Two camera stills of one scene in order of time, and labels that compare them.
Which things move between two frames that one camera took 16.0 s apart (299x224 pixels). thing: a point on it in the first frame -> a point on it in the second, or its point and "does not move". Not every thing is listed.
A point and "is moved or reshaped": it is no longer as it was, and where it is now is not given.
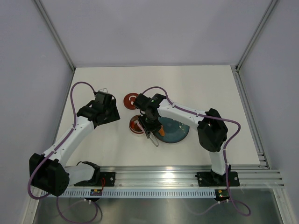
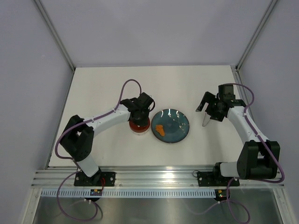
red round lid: [129, 100] is moved or reshaped
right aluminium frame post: [255, 35] does not move
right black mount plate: [211, 179] does not move
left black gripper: [114, 115] -> [144, 122]
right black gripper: [147, 128] -> [210, 98]
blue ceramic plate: [174, 130] does not move
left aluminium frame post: [54, 34] does not move
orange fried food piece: [161, 131] does not move
